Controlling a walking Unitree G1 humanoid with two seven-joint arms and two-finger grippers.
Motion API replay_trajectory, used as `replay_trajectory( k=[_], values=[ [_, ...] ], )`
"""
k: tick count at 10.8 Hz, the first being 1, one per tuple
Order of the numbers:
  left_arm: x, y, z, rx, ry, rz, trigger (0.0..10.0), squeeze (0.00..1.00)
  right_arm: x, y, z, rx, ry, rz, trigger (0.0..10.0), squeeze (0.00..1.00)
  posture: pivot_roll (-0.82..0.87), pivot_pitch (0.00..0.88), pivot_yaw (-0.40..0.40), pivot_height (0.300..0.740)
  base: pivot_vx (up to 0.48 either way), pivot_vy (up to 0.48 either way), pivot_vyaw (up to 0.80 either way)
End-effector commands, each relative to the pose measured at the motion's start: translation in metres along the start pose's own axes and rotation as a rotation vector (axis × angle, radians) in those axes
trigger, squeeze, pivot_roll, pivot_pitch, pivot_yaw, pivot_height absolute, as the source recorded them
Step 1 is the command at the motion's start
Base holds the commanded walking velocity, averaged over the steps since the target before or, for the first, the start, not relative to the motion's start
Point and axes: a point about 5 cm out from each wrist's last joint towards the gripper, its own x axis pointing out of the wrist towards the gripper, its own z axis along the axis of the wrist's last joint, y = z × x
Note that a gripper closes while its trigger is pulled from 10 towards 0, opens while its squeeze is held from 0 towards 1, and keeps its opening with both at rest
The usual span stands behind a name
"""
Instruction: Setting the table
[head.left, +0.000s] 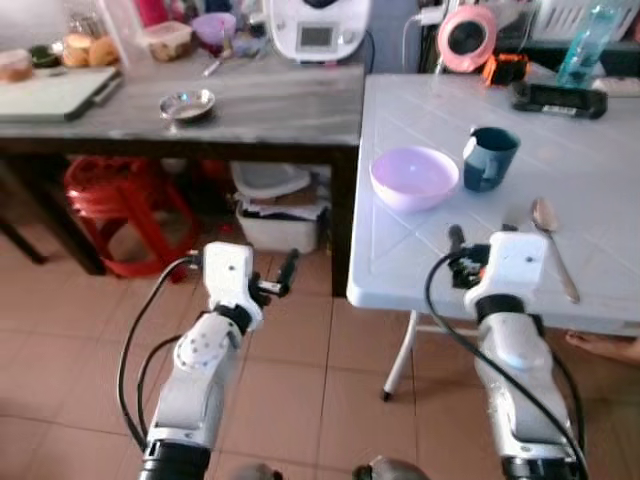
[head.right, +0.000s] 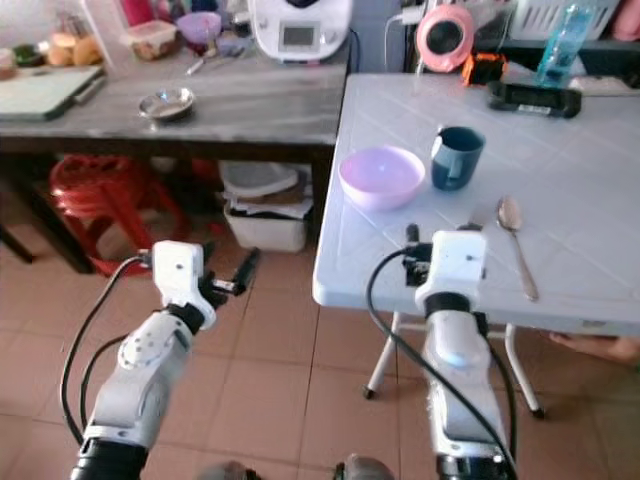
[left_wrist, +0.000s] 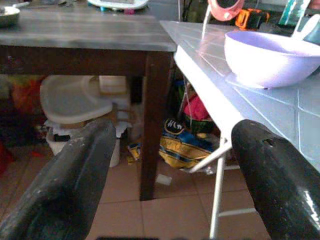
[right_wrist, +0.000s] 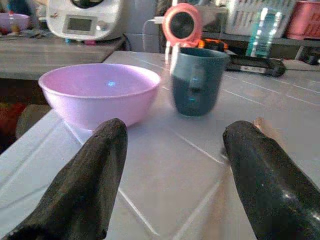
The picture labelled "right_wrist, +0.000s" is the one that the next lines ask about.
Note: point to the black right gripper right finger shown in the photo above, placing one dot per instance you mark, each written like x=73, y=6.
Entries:
x=270, y=187

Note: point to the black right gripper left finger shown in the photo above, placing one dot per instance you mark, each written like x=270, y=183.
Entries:
x=82, y=180

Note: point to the light wooden utensil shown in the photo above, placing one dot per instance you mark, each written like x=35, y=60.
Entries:
x=267, y=130

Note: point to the pink plastic bowl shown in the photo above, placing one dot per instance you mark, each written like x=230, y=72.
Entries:
x=100, y=95

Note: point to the black flat device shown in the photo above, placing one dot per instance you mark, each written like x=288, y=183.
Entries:
x=255, y=66

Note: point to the dark teal plastic cup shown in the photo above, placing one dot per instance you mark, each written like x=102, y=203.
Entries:
x=197, y=87

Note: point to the grey side table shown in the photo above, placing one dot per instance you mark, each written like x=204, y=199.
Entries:
x=50, y=55

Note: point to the orange black tool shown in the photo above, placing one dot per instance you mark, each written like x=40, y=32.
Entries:
x=212, y=43

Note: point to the clear plastic water bottle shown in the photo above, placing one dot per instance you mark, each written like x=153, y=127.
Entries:
x=262, y=32

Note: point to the white kitchen appliance with display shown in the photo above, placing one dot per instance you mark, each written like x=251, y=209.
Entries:
x=85, y=20

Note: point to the pink plastic container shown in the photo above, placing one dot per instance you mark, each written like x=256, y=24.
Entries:
x=303, y=20

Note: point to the purple plastic bowl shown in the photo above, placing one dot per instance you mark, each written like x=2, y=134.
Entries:
x=13, y=21

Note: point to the white plastic basket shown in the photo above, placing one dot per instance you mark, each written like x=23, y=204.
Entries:
x=250, y=15

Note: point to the pink round desk fan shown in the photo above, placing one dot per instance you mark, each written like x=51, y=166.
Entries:
x=182, y=22

